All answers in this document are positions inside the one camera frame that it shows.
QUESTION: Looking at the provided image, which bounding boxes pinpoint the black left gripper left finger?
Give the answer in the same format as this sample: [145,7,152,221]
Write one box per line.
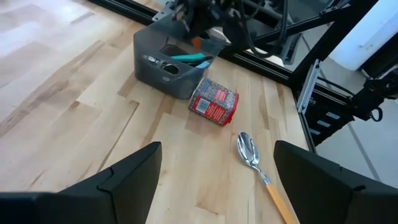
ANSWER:
[0,141,162,224]

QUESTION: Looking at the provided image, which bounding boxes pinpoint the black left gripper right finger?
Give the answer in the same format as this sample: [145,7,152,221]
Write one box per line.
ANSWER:
[273,139,398,224]

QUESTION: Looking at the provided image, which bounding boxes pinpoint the red handled spoon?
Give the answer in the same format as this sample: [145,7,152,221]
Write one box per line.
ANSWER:
[190,36,202,54]

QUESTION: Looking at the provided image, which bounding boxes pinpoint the teal handled spoon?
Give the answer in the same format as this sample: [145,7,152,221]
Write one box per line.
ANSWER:
[170,52,215,63]

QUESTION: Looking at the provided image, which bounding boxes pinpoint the light blue handled spoon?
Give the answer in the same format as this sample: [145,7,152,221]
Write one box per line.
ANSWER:
[195,60,213,70]

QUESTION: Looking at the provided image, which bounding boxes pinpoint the plain silver spoon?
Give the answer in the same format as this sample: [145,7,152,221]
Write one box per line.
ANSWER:
[142,54,161,65]

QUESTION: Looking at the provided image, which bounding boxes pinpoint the red spice box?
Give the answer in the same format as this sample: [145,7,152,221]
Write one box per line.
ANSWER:
[188,77,240,127]

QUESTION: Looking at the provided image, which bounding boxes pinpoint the black plastic tray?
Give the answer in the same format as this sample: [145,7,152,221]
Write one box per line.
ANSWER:
[133,14,229,100]

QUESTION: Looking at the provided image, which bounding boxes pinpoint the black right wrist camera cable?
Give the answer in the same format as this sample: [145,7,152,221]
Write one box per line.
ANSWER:
[238,0,289,59]

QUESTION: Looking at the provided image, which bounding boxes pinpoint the yellow handled spoon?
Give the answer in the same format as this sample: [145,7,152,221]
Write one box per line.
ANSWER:
[236,131,300,224]

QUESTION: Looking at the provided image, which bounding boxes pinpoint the black aluminium rig frame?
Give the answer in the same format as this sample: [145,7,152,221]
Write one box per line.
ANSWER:
[86,0,379,155]

